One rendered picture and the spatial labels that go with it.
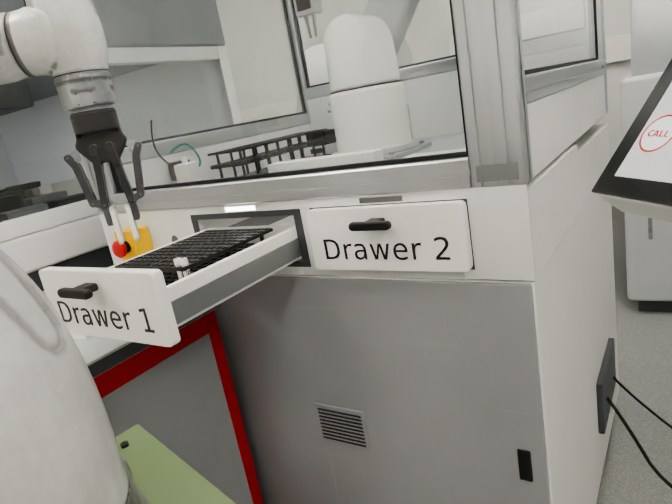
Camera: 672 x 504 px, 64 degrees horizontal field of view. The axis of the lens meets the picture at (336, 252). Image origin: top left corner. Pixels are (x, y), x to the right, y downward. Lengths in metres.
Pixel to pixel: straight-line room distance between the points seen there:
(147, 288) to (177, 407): 0.43
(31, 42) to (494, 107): 0.71
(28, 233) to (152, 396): 0.77
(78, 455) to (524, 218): 0.64
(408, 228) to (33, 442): 0.64
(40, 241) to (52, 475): 1.40
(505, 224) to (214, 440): 0.77
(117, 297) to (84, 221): 0.99
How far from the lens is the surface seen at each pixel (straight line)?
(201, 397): 1.19
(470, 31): 0.81
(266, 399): 1.25
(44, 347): 0.36
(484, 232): 0.83
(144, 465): 0.56
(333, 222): 0.92
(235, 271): 0.88
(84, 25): 1.01
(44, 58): 1.01
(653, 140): 0.62
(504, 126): 0.79
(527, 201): 0.80
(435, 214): 0.83
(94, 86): 1.00
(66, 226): 1.77
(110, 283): 0.83
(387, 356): 1.00
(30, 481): 0.36
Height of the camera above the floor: 1.10
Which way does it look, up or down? 15 degrees down
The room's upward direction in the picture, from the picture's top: 10 degrees counter-clockwise
